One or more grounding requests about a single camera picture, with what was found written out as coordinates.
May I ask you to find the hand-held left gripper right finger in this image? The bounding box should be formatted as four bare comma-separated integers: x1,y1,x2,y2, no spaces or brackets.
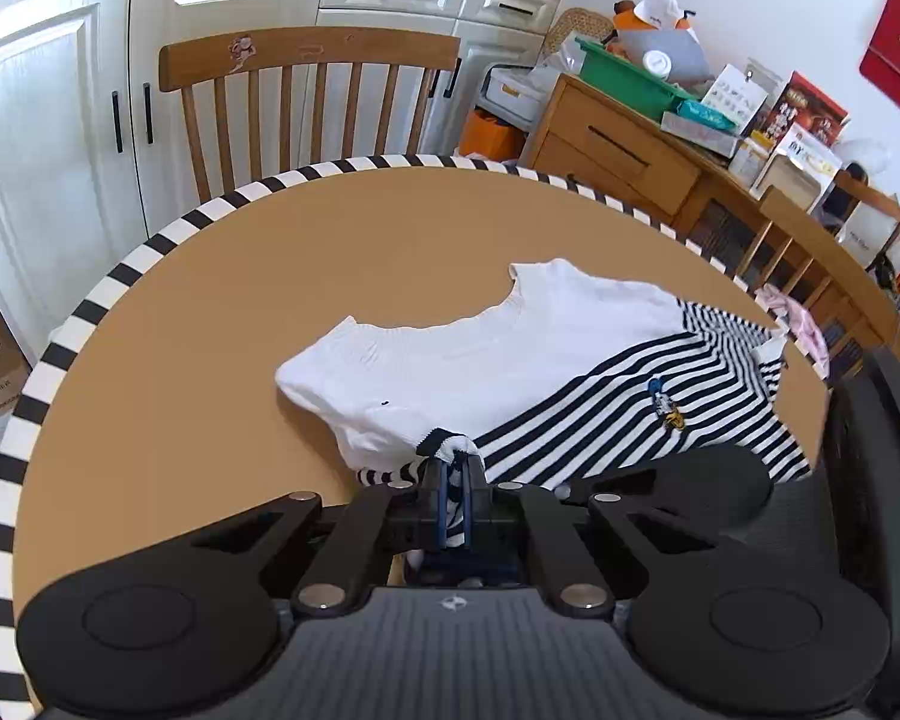
461,456,721,617

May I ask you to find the wooden slat-back chair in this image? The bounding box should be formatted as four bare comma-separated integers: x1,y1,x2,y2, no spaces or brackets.
157,25,462,203
757,187,900,383

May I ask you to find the white cabinet with black handles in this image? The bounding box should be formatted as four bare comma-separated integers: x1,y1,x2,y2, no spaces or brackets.
0,0,563,361

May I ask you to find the red printed box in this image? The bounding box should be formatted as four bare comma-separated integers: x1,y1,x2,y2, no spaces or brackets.
757,71,850,147

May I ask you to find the white storage box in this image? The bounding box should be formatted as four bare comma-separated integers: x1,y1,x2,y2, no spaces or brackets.
484,66,563,121

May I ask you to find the orange bag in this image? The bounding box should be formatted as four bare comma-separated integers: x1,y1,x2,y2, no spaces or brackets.
459,109,530,162

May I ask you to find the white sweater with navy stripes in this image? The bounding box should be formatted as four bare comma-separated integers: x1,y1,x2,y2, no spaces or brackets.
274,259,815,550

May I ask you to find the grey and orange plush toy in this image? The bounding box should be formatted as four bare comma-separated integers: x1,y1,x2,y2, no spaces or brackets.
611,0,717,83

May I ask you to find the pink cloth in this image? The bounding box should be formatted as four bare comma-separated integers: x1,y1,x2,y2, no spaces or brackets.
757,285,830,383

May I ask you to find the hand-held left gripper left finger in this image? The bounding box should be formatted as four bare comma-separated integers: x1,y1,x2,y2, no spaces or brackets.
187,457,449,620

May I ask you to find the woven basket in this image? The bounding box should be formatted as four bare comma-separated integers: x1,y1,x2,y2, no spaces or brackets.
544,7,616,53

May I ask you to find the round striped-edge table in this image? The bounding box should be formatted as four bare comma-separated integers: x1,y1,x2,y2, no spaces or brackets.
0,154,833,720

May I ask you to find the wooden sideboard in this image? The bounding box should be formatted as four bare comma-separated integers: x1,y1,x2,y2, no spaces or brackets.
521,73,900,346

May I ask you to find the green plastic bin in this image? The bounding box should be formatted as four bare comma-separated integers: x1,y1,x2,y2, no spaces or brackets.
574,37,698,122

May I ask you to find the white box with window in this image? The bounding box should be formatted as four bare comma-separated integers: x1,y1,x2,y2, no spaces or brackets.
750,131,845,211

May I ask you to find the white desk calendar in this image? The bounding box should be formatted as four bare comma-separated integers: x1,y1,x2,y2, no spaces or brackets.
699,64,785,136

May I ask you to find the white paper bag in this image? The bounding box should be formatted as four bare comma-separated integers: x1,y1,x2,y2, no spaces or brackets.
840,210,900,271

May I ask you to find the teal tissue pack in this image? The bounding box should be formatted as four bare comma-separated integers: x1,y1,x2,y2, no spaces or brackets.
660,99,743,158

